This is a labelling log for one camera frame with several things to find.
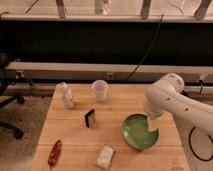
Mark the pale yellow gripper tip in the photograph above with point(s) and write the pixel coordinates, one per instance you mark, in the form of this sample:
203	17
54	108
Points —
152	123

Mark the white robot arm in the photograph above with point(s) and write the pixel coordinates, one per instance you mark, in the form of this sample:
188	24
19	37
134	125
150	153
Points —
166	95

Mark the black standing eraser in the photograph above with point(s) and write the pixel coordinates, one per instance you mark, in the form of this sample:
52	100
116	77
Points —
90	118

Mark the green ceramic bowl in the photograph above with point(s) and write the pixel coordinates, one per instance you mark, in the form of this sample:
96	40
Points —
136	132

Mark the clear plastic cup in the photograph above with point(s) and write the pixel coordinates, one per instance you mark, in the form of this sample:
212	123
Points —
100	88

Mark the small white bottle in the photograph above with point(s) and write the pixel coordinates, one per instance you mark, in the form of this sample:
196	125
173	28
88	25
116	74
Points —
67	95

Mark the red chip bag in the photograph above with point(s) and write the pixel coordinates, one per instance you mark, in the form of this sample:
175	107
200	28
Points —
55	153

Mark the black office chair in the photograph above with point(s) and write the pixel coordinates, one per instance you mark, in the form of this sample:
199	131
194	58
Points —
4	83

